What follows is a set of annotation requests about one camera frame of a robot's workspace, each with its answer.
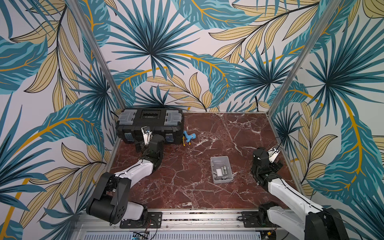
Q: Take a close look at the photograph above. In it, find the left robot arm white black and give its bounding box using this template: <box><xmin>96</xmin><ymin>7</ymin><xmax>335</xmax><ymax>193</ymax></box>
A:
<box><xmin>86</xmin><ymin>135</ymin><xmax>165</xmax><ymax>225</ymax></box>

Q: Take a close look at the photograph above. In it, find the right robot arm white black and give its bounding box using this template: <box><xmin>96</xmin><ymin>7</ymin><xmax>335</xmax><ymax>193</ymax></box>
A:
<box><xmin>251</xmin><ymin>147</ymin><xmax>349</xmax><ymax>240</ymax></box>

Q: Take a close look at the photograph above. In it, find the translucent plastic storage box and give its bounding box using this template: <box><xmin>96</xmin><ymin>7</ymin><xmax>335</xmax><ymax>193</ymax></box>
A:
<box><xmin>211</xmin><ymin>156</ymin><xmax>234</xmax><ymax>185</ymax></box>

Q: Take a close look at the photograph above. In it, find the black plastic toolbox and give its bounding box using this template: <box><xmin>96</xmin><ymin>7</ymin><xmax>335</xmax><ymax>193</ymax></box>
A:
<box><xmin>116</xmin><ymin>108</ymin><xmax>184</xmax><ymax>145</ymax></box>

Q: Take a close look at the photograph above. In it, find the blue yellow clamp tool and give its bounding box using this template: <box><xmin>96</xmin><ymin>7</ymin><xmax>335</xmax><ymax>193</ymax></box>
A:
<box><xmin>183</xmin><ymin>131</ymin><xmax>197</xmax><ymax>146</ymax></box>

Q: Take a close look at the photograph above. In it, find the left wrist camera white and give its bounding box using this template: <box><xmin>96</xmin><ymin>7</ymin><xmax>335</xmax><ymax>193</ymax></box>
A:
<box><xmin>141</xmin><ymin>126</ymin><xmax>152</xmax><ymax>146</ymax></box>

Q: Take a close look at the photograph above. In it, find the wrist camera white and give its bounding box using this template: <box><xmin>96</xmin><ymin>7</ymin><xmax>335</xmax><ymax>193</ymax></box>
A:
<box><xmin>141</xmin><ymin>126</ymin><xmax>152</xmax><ymax>146</ymax></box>
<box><xmin>268</xmin><ymin>145</ymin><xmax>282</xmax><ymax>163</ymax></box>

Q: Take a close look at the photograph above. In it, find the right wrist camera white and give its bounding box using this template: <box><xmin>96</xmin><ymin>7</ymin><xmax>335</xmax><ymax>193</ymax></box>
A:
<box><xmin>268</xmin><ymin>145</ymin><xmax>282</xmax><ymax>163</ymax></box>

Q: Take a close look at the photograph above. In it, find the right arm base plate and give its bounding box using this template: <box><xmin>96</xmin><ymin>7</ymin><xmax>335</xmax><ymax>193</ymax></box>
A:
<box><xmin>237</xmin><ymin>211</ymin><xmax>280</xmax><ymax>229</ymax></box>

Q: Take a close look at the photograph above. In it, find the left metal frame post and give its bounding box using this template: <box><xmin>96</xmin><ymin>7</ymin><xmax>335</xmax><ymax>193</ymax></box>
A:
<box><xmin>68</xmin><ymin>0</ymin><xmax>126</xmax><ymax>109</ymax></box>

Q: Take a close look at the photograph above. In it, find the metal frame post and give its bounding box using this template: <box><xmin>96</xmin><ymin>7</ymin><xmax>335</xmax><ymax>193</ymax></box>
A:
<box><xmin>267</xmin><ymin>0</ymin><xmax>342</xmax><ymax>119</ymax></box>
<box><xmin>68</xmin><ymin>0</ymin><xmax>126</xmax><ymax>109</ymax></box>

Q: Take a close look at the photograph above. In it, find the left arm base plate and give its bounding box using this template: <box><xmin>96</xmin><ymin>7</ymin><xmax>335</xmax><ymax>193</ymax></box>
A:
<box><xmin>120</xmin><ymin>212</ymin><xmax>163</xmax><ymax>229</ymax></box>

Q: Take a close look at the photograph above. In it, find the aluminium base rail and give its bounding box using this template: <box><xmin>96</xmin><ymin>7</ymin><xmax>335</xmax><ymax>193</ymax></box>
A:
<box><xmin>70</xmin><ymin>209</ymin><xmax>295</xmax><ymax>240</ymax></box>

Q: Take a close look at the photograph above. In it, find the right metal frame post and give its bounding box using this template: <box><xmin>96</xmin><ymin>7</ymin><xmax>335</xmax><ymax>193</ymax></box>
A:
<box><xmin>267</xmin><ymin>0</ymin><xmax>342</xmax><ymax>119</ymax></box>

